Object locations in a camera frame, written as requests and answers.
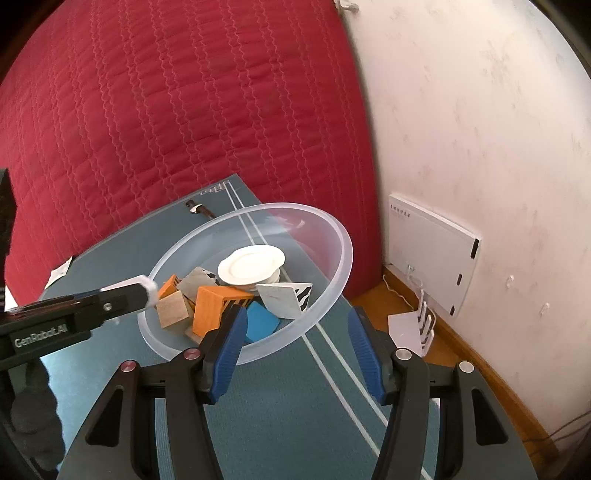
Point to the plain orange block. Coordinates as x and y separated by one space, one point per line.
168 287

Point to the white rectangular block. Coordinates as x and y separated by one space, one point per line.
194 281

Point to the blue wedge block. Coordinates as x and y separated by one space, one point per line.
261 323

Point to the orange black-striped wedge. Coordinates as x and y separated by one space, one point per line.
210 311

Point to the person's left hand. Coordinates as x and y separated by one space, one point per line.
37 415

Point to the printed paper sheet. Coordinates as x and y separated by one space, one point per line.
60 273

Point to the clear plastic bowl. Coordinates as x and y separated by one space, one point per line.
318 240

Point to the white wall box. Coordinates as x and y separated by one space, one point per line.
429 249

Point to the white spool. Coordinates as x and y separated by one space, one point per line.
249 265

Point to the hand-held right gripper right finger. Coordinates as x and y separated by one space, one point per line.
367 360

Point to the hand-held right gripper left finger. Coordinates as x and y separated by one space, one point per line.
228 353

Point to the red quilted blanket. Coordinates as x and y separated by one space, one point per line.
184 101

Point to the white wall hook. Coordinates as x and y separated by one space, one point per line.
346 5

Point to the white black-striped wedge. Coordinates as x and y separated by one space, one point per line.
279 300

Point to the white router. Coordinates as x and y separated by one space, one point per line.
408 327

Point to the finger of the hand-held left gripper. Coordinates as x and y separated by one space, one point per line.
115 304

